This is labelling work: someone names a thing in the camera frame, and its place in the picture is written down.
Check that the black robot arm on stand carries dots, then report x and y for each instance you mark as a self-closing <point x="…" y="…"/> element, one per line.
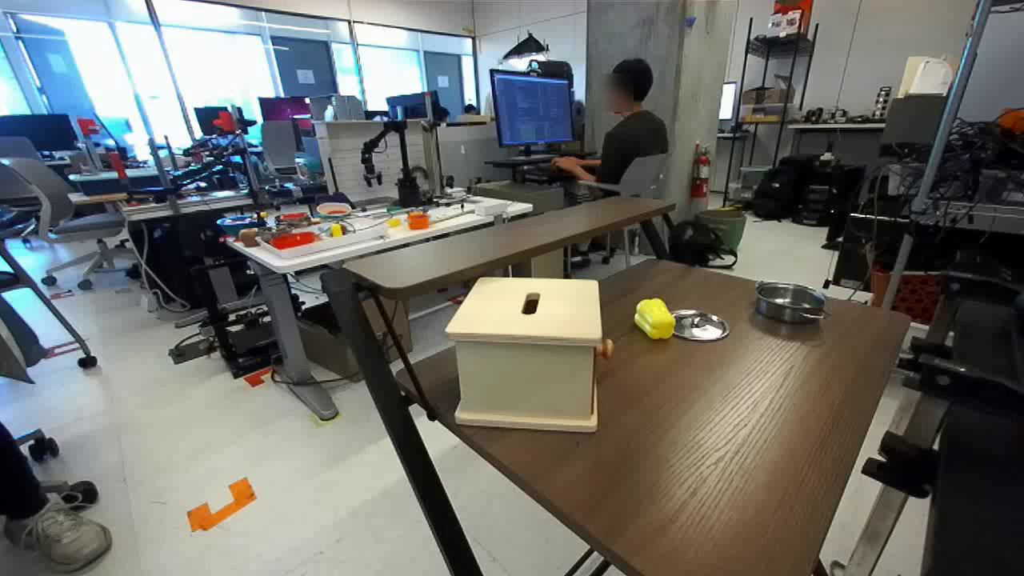
<point x="404" y="162"/>

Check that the black metal desk leg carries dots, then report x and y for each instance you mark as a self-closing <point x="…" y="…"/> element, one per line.
<point x="397" y="425"/>

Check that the cream wooden box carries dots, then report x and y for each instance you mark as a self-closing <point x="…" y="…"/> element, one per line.
<point x="527" y="370"/>

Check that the yellow plastic toy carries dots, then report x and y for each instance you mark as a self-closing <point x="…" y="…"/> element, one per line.
<point x="653" y="318"/>

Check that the white work table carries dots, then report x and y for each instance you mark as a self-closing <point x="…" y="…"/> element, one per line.
<point x="363" y="238"/>

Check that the grey office chair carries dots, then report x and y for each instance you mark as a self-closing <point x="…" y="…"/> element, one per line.
<point x="646" y="176"/>
<point x="52" y="201"/>

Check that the large computer monitor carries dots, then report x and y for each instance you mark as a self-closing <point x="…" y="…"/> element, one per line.
<point x="531" y="111"/>

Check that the seated person in dark shirt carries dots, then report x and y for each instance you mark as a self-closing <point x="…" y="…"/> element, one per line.
<point x="630" y="131"/>

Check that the red fire extinguisher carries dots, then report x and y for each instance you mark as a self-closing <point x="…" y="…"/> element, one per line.
<point x="703" y="175"/>

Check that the green bin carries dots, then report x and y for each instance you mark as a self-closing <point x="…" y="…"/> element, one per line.
<point x="725" y="229"/>

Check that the red tray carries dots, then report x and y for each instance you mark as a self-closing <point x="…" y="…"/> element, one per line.
<point x="291" y="238"/>

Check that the silver metal bowl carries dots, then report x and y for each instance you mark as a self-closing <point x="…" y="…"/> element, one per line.
<point x="789" y="302"/>

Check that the black backpack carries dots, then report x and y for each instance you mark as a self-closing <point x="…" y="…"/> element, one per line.
<point x="800" y="189"/>

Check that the metal shelf rack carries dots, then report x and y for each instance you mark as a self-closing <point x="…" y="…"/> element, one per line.
<point x="769" y="108"/>

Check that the orange floor tape mark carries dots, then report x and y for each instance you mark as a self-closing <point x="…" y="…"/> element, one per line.
<point x="217" y="511"/>

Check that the black rolling stand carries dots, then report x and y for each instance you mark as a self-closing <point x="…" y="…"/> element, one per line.
<point x="43" y="304"/>

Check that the white sneaker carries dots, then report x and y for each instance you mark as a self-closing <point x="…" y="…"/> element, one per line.
<point x="58" y="534"/>

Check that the aluminium post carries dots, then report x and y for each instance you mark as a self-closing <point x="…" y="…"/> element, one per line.
<point x="937" y="147"/>

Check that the black metal frame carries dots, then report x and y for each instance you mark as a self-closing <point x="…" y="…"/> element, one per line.
<point x="976" y="425"/>

